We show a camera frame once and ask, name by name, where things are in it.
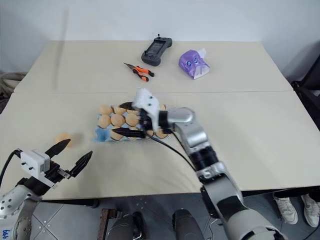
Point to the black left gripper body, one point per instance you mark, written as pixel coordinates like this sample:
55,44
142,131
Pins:
55,172

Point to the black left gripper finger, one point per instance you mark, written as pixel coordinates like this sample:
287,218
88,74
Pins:
81,163
58,147

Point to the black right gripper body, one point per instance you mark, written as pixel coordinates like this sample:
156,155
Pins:
145,121

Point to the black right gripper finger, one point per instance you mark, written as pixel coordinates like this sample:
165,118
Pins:
128,105
130,133

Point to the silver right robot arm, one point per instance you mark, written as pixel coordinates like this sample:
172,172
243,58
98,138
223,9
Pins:
196,136

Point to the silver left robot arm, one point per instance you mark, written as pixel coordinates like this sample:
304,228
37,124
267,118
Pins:
10,200

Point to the brown egg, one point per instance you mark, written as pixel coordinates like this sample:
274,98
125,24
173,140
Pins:
104,121
116,135
161,133
105,109
63,139
132,119
116,110
117,120

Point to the blue egg carton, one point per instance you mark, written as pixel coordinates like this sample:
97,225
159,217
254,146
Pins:
101,134

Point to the orange black pliers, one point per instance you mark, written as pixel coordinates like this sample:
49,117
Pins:
141,72

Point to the dark grey remote controller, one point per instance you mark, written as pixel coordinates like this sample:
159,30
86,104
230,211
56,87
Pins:
156,50

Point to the rusty brown metal bar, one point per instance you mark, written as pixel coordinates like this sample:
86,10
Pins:
106,223

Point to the purple tissue pack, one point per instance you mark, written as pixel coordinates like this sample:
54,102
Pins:
192,63

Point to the grey crumpled cloth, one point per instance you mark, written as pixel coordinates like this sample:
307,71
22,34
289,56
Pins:
10,87

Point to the dark rounded shape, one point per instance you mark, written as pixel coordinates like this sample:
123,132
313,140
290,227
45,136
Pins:
186,225
127,226

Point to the white sneaker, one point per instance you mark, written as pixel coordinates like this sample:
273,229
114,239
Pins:
285,206
311,208

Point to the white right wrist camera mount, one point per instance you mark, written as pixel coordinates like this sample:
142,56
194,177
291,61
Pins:
147,101

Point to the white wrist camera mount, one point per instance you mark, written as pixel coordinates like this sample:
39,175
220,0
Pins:
33,161
147,101

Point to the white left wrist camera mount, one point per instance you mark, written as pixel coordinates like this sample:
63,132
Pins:
33,161

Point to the black stand frame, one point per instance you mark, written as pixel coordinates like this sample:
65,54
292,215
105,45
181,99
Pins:
308,82

